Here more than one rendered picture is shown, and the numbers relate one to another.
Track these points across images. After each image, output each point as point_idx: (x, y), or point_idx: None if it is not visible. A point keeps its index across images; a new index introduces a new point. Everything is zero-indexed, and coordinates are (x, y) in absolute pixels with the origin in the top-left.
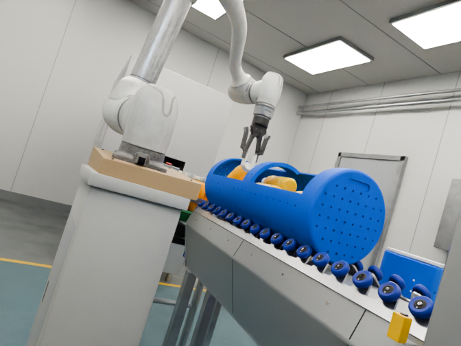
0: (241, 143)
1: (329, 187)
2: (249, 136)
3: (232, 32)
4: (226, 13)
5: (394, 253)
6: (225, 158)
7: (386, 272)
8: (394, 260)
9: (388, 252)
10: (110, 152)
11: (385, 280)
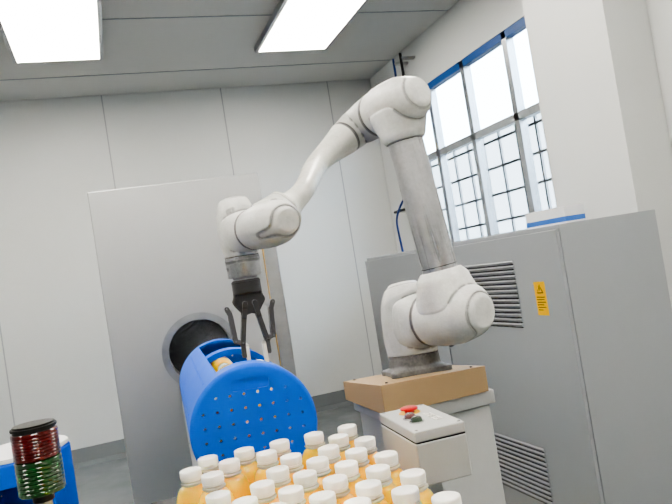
0: (275, 329)
1: None
2: (261, 315)
3: (324, 172)
4: (338, 159)
5: (67, 444)
6: (279, 366)
7: (71, 473)
8: (70, 452)
9: (63, 449)
10: (457, 368)
11: (73, 482)
